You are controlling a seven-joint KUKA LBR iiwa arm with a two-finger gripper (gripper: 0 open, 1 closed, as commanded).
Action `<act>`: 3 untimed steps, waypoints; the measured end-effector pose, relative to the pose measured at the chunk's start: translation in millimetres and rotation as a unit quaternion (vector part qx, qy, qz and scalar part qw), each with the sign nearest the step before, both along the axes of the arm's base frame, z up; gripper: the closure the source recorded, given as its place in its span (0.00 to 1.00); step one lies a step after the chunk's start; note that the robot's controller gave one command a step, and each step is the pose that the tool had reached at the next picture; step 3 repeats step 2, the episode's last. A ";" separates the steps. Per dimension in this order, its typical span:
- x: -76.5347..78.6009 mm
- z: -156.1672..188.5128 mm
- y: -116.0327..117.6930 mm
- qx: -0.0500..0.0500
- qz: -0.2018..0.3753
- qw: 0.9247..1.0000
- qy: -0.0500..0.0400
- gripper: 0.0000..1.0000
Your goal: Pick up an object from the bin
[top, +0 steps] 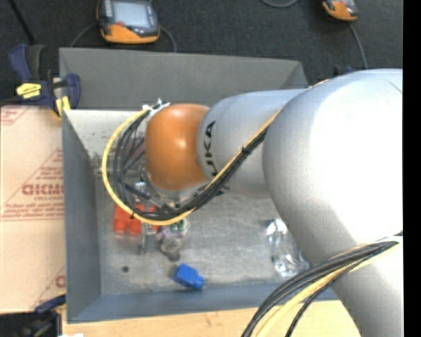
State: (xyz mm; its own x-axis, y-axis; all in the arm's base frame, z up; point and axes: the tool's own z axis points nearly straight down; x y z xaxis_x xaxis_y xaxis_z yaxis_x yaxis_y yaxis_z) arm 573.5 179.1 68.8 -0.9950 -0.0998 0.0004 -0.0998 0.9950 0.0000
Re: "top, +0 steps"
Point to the orange blocks in clear pack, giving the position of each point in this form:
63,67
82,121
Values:
123,223

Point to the blue plastic block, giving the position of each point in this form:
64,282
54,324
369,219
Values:
187,276

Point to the clear plastic bottle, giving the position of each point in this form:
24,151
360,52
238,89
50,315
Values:
282,255

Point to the brown cardboard board red print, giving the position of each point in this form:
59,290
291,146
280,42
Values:
28,174

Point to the grey metal bin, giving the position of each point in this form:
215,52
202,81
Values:
182,79

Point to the black cylinder on white bracket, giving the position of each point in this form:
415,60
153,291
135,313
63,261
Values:
170,245

